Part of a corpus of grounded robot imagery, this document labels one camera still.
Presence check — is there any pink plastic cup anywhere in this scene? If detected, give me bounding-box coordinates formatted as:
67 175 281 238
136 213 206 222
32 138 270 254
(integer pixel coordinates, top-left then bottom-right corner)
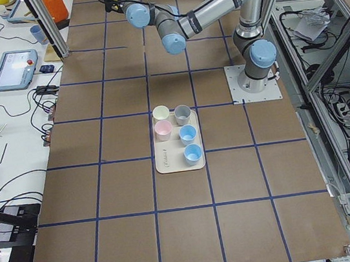
154 119 173 141

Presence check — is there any grey plastic cup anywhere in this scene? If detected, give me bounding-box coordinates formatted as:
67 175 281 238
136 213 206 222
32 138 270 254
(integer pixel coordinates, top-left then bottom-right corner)
174 105 191 126

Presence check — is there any cream plastic cup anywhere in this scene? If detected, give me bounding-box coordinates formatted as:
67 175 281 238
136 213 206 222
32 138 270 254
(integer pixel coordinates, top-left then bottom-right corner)
152 105 170 121

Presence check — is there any light blue plastic cup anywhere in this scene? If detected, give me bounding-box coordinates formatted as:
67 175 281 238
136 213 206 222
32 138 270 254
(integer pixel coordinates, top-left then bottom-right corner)
179 124 197 146

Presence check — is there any wooden mug stand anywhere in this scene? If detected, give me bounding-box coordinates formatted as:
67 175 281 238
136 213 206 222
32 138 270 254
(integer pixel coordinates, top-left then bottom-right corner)
43 44 62 63

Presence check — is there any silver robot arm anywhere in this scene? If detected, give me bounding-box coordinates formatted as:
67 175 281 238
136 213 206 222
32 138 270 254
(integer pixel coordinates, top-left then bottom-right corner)
103 0 277 94

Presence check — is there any blue cup on desk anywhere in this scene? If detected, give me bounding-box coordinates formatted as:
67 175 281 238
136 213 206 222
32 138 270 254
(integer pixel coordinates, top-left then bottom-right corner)
30 25 48 45

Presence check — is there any beige serving tray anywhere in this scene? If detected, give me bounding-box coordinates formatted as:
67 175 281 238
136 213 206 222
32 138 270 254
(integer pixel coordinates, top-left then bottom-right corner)
153 110 205 174

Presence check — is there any outer light blue cup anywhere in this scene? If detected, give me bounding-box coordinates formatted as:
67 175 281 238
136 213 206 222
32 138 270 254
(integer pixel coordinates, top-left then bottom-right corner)
184 143 203 166

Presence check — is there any aluminium frame post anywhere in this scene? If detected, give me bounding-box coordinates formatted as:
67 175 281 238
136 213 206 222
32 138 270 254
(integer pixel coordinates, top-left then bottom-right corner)
24 0 70 59

